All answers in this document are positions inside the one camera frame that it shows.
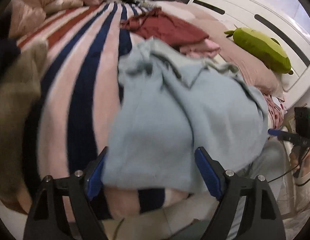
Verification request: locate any light blue sweatshirt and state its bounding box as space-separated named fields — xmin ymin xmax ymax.
xmin=101 ymin=37 xmax=287 ymax=194

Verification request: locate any person's right hand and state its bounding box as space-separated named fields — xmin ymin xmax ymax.
xmin=289 ymin=146 xmax=310 ymax=178

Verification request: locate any pink ribbed near pillow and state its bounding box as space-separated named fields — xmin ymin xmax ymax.
xmin=194 ymin=19 xmax=283 ymax=95

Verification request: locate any green avocado plush toy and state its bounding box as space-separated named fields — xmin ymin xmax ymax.
xmin=224 ymin=27 xmax=294 ymax=75

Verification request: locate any pink folded garment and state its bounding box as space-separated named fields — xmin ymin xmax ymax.
xmin=179 ymin=38 xmax=221 ymax=59

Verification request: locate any striped fleece blanket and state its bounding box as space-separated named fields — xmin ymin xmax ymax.
xmin=9 ymin=0 xmax=196 ymax=221

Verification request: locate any white bed headboard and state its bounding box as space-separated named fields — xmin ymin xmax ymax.
xmin=189 ymin=0 xmax=310 ymax=109

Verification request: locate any beige fleece garment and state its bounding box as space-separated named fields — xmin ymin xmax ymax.
xmin=0 ymin=40 xmax=48 ymax=202

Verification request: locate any maroon red garment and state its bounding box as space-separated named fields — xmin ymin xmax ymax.
xmin=121 ymin=8 xmax=209 ymax=47

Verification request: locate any dark navy garment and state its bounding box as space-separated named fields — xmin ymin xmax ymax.
xmin=0 ymin=11 xmax=20 ymax=80

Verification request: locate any tan pink crumpled duvet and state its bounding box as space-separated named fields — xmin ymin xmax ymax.
xmin=8 ymin=0 xmax=84 ymax=38

